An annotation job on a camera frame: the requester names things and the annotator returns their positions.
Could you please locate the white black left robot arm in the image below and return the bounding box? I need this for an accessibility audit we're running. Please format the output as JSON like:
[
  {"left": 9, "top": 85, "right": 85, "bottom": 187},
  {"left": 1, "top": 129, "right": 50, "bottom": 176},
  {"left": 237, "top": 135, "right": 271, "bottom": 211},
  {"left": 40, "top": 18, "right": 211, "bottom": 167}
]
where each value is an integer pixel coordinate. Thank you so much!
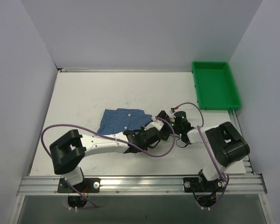
[{"left": 49, "top": 127, "right": 161, "bottom": 192}]

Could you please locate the aluminium front frame rail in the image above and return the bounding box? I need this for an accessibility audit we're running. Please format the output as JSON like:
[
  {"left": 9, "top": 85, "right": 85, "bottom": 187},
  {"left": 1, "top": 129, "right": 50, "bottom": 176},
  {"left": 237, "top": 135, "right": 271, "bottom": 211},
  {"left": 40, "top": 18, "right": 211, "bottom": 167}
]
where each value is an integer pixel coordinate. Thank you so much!
[{"left": 17, "top": 175, "right": 267, "bottom": 196}]

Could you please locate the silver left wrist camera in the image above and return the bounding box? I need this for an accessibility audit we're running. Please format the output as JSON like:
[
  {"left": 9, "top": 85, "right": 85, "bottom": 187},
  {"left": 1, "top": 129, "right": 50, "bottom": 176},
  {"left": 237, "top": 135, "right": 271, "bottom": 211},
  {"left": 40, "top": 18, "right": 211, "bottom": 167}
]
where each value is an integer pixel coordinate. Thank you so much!
[{"left": 145, "top": 119, "right": 164, "bottom": 131}]

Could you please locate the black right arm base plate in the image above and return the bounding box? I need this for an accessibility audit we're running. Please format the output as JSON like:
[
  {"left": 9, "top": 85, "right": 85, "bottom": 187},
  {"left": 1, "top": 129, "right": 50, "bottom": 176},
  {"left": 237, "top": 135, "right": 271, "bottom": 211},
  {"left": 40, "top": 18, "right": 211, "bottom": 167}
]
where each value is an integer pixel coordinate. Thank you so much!
[{"left": 183, "top": 177, "right": 225, "bottom": 193}]

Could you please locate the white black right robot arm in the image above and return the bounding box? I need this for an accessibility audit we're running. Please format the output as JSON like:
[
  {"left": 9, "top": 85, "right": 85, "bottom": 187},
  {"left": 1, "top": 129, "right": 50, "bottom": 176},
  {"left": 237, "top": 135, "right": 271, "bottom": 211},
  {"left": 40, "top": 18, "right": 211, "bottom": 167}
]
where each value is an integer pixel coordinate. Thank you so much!
[{"left": 155, "top": 111, "right": 250, "bottom": 191}]

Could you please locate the green plastic bin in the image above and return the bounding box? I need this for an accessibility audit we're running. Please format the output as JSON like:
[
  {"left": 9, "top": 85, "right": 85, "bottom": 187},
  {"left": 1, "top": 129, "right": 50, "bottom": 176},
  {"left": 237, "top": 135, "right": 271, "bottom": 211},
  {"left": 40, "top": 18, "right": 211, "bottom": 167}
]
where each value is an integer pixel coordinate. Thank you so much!
[{"left": 192, "top": 61, "right": 241, "bottom": 111}]

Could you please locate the blue checkered long sleeve shirt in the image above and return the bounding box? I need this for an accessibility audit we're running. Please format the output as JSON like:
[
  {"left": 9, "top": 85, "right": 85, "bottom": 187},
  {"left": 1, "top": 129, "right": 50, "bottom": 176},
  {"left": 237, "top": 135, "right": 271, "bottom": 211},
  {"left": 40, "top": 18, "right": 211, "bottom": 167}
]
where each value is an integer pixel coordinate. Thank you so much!
[{"left": 97, "top": 108, "right": 152, "bottom": 135}]

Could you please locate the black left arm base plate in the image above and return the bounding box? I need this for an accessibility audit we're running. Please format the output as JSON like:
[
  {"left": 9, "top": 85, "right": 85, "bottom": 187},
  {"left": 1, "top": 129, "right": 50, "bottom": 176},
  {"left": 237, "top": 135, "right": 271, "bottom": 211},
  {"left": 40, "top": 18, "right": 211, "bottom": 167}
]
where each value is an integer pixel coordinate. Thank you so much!
[{"left": 57, "top": 177, "right": 101, "bottom": 193}]

